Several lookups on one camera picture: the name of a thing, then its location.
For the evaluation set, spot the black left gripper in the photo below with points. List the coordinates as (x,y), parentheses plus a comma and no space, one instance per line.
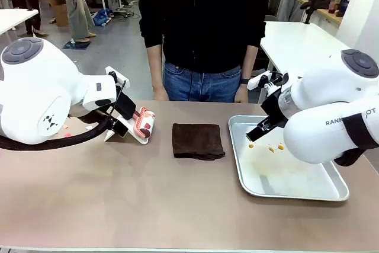
(125,106)

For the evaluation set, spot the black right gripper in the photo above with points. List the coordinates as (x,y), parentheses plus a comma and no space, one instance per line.
(274,109)

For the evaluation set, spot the dark brown cloth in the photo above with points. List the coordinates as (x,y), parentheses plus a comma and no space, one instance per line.
(197,140)

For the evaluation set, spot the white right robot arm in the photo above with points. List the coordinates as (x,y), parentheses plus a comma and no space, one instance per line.
(319,93)

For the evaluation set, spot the person's right forearm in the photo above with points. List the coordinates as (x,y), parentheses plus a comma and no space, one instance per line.
(156,69)

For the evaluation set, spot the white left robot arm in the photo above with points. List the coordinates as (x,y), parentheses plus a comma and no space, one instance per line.
(35,87)

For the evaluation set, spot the person's left forearm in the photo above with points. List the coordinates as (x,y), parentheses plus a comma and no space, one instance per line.
(248,63)

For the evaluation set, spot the person's left hand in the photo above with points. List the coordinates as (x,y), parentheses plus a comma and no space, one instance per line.
(241,94)

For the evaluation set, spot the person's right hand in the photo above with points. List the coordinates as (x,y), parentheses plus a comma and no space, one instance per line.
(160,94)

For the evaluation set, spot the white flat box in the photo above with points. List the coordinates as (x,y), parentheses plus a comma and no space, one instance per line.
(141,141)

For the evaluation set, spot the red white rolled packet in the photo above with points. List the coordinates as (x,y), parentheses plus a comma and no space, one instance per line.
(146,122)

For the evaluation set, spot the white paper scrap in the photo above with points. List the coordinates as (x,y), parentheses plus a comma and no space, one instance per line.
(89,127)

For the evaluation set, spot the silver metal tray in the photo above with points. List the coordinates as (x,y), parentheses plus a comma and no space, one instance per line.
(281,176)

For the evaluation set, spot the black wristwatch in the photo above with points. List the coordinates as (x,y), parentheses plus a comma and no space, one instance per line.
(244,81)

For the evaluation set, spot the dark floor mat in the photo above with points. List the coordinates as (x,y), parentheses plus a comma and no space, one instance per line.
(76,44)

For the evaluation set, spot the large white side table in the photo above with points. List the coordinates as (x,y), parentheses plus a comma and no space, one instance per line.
(296,42)

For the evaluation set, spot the blue plastic bag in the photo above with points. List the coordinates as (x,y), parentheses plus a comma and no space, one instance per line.
(102,17)

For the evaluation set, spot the person in black sweater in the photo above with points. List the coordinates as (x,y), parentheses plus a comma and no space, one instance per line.
(204,22)

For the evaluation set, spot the brown cardboard box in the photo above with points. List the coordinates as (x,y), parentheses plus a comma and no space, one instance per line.
(61,14)

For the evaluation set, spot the person in grey skirt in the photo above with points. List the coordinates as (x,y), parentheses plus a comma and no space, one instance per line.
(77,7)

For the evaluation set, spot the wooden counter shelf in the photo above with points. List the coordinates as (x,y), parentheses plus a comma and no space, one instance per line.
(328,13)

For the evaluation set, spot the clear cup with red drink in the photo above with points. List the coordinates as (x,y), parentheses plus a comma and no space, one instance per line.
(334,2)

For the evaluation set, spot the small white side table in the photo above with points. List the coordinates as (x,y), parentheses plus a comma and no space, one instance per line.
(14,19)

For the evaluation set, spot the blue drink cup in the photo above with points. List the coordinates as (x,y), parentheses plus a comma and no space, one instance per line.
(345,5)

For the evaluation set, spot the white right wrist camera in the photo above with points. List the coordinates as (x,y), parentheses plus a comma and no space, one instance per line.
(258,80)

